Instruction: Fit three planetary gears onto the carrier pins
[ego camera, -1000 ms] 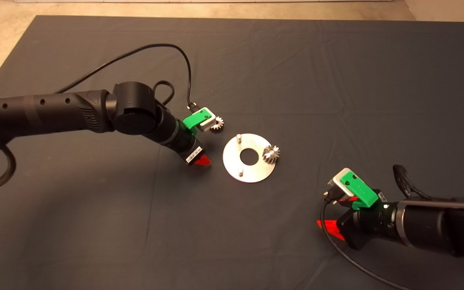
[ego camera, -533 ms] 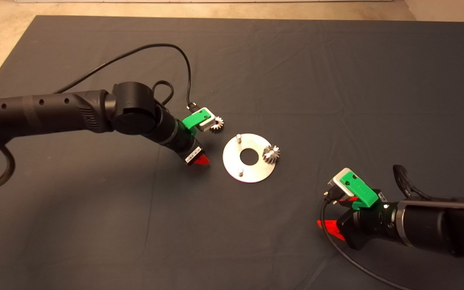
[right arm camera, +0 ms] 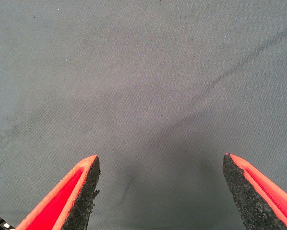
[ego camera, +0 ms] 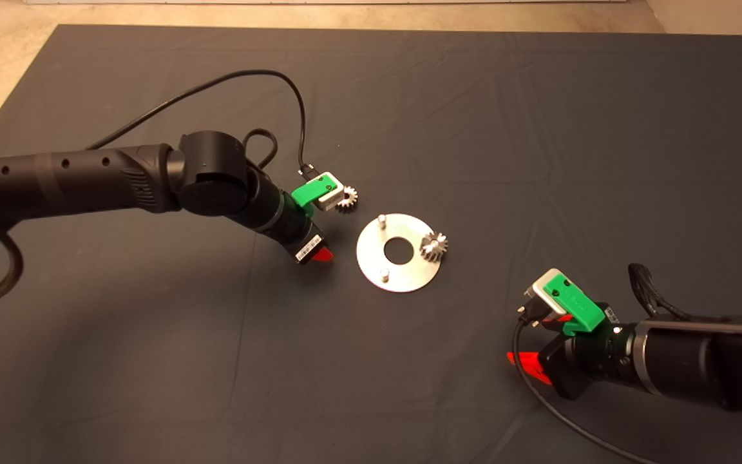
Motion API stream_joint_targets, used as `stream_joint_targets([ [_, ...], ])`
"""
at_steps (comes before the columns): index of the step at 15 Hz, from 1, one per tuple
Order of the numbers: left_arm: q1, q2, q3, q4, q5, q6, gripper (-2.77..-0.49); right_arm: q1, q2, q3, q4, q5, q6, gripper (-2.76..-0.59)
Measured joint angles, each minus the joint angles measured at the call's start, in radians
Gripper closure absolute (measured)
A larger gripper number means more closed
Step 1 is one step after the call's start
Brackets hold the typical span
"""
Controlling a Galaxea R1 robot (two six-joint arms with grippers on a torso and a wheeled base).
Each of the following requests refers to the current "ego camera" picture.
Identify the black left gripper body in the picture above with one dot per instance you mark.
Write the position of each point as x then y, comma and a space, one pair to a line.
308, 248

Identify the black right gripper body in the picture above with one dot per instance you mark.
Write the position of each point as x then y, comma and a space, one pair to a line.
567, 367

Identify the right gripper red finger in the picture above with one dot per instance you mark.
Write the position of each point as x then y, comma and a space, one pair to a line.
556, 319
529, 367

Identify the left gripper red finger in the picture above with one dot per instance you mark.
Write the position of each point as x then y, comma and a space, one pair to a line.
323, 256

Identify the small steel planetary gear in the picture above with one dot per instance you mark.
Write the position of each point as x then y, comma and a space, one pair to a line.
349, 201
434, 247

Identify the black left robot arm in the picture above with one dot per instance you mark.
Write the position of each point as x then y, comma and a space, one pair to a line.
87, 180

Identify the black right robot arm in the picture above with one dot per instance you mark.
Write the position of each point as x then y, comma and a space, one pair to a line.
686, 361

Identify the round metal carrier plate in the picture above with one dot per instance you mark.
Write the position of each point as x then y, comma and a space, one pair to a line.
377, 267

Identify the dark grey table cloth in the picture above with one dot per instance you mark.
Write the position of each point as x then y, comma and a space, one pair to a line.
538, 96

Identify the green right camera mount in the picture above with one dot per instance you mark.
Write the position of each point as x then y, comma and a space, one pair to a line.
577, 306

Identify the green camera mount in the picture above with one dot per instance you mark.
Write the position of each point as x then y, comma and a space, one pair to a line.
577, 306
310, 193

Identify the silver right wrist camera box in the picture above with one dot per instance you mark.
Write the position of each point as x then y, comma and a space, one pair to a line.
542, 290

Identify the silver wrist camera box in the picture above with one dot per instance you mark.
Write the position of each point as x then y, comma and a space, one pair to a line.
542, 290
332, 196

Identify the green left camera mount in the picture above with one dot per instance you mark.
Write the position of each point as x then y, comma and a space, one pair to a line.
310, 193

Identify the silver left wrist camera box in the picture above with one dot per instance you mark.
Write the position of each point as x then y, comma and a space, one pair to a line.
332, 196

